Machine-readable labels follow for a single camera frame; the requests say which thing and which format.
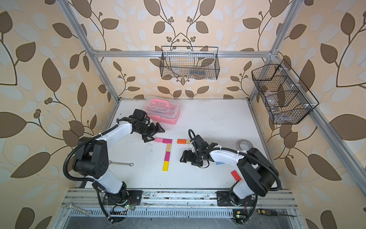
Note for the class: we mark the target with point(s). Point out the magenta block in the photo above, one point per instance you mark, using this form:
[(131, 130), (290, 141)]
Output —
[(167, 156), (167, 141)]

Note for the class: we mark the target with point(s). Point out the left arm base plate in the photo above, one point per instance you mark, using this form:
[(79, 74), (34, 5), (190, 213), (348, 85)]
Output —
[(127, 197)]

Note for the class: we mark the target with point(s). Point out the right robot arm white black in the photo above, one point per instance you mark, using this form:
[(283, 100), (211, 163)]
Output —
[(259, 175)]

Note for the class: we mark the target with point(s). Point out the yellow black screwdriver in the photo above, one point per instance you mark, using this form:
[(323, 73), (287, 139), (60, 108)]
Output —
[(267, 212)]

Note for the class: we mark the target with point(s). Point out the yellow block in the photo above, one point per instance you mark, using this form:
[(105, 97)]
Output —
[(166, 166)]

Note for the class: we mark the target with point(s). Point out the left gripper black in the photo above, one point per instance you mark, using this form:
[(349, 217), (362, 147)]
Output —
[(153, 131)]

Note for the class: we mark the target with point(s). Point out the pink plastic toolbox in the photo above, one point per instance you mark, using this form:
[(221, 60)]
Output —
[(162, 110)]

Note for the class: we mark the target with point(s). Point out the small silver wrench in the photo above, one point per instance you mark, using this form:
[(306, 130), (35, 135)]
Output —
[(121, 163)]

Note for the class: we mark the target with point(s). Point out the large silver wrench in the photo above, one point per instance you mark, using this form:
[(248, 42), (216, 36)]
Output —
[(73, 207)]

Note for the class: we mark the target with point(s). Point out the red block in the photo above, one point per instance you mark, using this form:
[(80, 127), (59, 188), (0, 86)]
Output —
[(236, 176)]

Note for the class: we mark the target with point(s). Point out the back wire basket black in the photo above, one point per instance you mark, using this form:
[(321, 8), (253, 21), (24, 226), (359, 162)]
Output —
[(197, 62)]

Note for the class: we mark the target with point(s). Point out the light pink block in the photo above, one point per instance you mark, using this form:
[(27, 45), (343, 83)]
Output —
[(159, 140)]

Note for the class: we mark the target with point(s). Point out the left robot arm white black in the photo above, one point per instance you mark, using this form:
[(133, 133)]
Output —
[(89, 160)]

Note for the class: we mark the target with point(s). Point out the white tape roll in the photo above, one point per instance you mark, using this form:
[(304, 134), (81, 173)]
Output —
[(243, 145)]

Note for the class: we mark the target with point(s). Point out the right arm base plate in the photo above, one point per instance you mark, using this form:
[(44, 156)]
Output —
[(229, 199)]

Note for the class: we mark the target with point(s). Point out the right wire basket black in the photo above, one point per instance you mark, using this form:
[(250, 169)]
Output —
[(286, 97)]

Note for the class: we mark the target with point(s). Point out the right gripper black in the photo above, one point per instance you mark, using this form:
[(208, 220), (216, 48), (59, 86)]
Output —
[(189, 152)]

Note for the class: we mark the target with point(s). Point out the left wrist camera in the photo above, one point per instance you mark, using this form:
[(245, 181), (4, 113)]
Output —
[(141, 116)]

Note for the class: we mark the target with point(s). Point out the wire basket black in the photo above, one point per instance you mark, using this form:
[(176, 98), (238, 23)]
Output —
[(197, 62), (286, 97)]

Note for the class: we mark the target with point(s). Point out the orange block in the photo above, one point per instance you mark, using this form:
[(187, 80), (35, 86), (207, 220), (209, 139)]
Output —
[(182, 141)]

